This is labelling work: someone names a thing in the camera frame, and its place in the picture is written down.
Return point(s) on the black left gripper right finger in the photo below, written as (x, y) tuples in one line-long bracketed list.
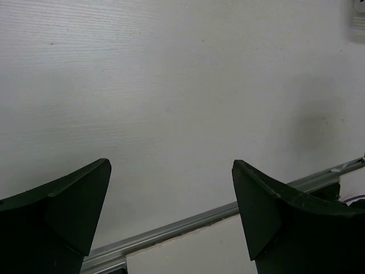
[(289, 231)]

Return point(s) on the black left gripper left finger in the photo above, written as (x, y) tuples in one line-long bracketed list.
[(50, 228)]

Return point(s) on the white plastic perforated basket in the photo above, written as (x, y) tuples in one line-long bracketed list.
[(355, 21)]

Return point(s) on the aluminium table edge rail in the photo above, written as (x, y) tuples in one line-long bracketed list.
[(110, 258)]

